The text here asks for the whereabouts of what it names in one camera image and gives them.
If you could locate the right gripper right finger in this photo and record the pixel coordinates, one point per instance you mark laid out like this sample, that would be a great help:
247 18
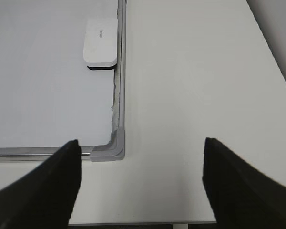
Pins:
241 197

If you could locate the white whiteboard eraser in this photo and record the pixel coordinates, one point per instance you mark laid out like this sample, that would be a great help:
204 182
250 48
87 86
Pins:
100 50

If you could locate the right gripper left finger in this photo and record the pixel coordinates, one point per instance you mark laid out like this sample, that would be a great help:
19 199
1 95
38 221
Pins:
45 197

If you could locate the aluminium framed whiteboard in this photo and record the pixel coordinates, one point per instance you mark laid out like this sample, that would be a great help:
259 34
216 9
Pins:
48 95

